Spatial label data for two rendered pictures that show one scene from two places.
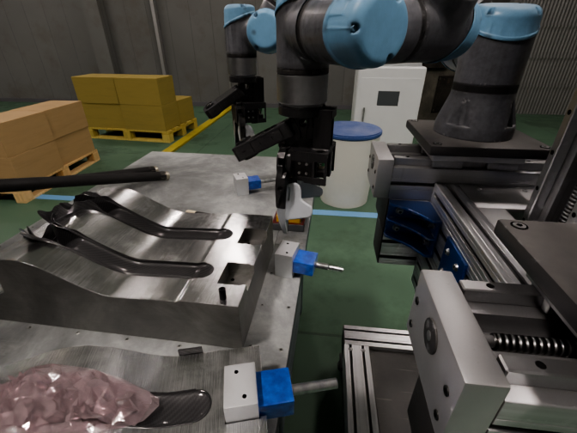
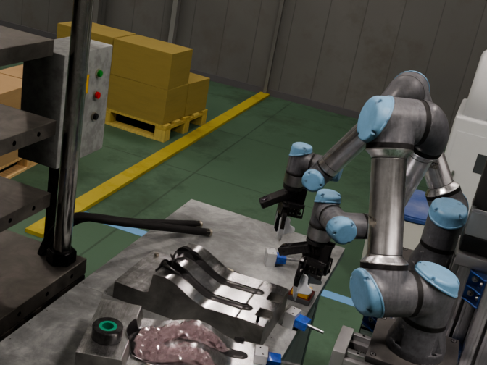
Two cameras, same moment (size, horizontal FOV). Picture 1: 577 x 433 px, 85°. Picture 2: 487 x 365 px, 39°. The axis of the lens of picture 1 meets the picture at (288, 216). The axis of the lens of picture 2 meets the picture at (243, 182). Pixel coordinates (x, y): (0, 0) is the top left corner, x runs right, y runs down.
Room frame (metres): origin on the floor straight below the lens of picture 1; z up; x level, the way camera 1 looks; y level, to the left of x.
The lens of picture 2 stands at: (-1.41, -0.06, 2.00)
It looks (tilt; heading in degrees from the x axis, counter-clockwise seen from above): 21 degrees down; 9
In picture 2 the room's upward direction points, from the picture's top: 11 degrees clockwise
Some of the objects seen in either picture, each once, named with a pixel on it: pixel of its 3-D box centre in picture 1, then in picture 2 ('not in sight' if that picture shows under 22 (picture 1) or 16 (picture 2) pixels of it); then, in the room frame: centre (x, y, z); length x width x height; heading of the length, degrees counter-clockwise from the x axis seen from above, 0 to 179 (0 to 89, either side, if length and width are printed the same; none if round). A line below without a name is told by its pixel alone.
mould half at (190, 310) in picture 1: (129, 250); (203, 287); (0.48, 0.30, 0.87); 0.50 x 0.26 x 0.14; 82
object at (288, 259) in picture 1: (310, 263); (304, 324); (0.50, -0.04, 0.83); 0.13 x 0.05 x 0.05; 72
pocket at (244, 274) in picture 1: (237, 282); (263, 318); (0.39, 0.08, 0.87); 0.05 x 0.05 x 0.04; 82
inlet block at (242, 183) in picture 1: (256, 181); (282, 258); (0.90, 0.10, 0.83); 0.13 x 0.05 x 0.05; 109
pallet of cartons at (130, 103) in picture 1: (139, 104); (133, 75); (4.62, 2.08, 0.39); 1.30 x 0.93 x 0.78; 84
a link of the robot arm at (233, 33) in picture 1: (241, 32); (300, 159); (0.89, 0.11, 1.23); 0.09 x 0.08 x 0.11; 81
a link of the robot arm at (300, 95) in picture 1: (302, 89); (319, 232); (0.50, -0.02, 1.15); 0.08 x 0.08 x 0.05
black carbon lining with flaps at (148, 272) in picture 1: (126, 232); (209, 277); (0.47, 0.29, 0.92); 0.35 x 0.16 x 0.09; 82
